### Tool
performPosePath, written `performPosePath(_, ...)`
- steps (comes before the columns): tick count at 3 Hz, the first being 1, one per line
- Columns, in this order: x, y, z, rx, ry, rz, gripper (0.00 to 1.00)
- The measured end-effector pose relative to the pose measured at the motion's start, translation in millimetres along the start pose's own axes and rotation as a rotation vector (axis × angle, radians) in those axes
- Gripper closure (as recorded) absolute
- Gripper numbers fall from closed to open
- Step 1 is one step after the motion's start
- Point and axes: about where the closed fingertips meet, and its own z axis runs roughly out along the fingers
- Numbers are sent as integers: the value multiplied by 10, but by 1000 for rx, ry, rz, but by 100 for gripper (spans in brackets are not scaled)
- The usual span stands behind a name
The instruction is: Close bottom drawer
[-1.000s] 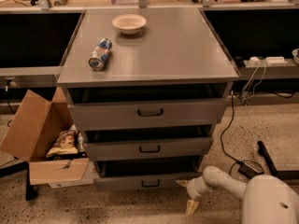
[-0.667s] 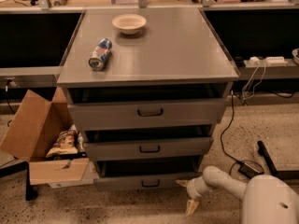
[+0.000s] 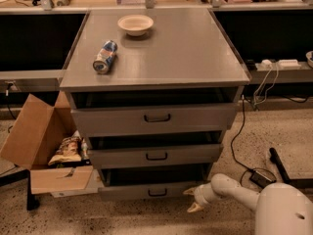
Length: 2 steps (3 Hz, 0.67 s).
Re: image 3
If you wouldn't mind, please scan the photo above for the white power strip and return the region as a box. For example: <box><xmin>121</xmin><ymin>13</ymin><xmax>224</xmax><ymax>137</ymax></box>
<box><xmin>258</xmin><ymin>60</ymin><xmax>301</xmax><ymax>71</ymax></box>

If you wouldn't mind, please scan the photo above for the black stand leg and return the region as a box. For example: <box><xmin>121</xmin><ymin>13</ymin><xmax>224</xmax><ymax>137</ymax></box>
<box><xmin>0</xmin><ymin>168</ymin><xmax>41</xmax><ymax>212</ymax></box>

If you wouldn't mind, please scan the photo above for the open cardboard box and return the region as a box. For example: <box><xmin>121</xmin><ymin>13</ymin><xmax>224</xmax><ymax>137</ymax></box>
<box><xmin>1</xmin><ymin>92</ymin><xmax>93</xmax><ymax>196</ymax></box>

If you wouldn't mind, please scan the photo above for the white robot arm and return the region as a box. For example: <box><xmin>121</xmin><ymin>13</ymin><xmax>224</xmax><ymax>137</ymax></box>
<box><xmin>183</xmin><ymin>173</ymin><xmax>313</xmax><ymax>235</ymax></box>

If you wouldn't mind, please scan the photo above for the snack chip bag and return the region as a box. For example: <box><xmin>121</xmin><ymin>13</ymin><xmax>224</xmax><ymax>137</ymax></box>
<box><xmin>48</xmin><ymin>137</ymin><xmax>81</xmax><ymax>165</ymax></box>

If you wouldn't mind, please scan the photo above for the black power cable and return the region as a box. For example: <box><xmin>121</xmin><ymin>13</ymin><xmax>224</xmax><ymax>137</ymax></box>
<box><xmin>230</xmin><ymin>95</ymin><xmax>278</xmax><ymax>188</ymax></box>

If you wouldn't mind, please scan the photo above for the blue and white soda can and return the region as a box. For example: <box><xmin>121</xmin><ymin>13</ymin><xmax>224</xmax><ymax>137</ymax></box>
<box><xmin>93</xmin><ymin>40</ymin><xmax>117</xmax><ymax>74</ymax></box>

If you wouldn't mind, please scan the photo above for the black metal floor bar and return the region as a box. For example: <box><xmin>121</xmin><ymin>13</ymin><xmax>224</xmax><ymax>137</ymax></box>
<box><xmin>269</xmin><ymin>148</ymin><xmax>291</xmax><ymax>183</ymax></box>

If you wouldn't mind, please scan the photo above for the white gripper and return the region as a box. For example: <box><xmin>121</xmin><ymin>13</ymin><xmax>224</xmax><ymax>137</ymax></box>
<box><xmin>183</xmin><ymin>183</ymin><xmax>218</xmax><ymax>213</ymax></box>

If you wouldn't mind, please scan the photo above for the grey middle drawer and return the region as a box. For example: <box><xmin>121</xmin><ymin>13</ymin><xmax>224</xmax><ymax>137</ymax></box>
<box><xmin>89</xmin><ymin>136</ymin><xmax>223</xmax><ymax>168</ymax></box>

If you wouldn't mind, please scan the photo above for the grey bottom drawer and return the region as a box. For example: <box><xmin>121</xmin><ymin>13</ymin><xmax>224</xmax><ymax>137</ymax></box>
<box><xmin>98</xmin><ymin>163</ymin><xmax>212</xmax><ymax>201</ymax></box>

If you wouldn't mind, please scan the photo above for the grey top drawer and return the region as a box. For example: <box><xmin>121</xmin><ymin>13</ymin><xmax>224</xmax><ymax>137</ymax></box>
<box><xmin>70</xmin><ymin>99</ymin><xmax>236</xmax><ymax>137</ymax></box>

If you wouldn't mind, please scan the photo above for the grey drawer cabinet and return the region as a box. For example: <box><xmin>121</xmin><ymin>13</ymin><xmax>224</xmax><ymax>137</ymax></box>
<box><xmin>59</xmin><ymin>7</ymin><xmax>251</xmax><ymax>181</ymax></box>

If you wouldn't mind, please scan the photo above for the white ceramic bowl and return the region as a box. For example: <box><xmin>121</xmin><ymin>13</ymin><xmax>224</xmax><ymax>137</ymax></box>
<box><xmin>117</xmin><ymin>15</ymin><xmax>154</xmax><ymax>36</ymax></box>

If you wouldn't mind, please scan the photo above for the black power adapter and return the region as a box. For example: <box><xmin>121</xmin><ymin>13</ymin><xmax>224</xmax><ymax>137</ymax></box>
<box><xmin>249</xmin><ymin>171</ymin><xmax>277</xmax><ymax>189</ymax></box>

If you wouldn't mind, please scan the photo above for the grey drawer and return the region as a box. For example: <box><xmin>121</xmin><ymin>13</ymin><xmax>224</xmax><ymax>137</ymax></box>
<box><xmin>89</xmin><ymin>136</ymin><xmax>223</xmax><ymax>168</ymax></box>
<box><xmin>70</xmin><ymin>99</ymin><xmax>236</xmax><ymax>137</ymax></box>
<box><xmin>98</xmin><ymin>163</ymin><xmax>212</xmax><ymax>201</ymax></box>

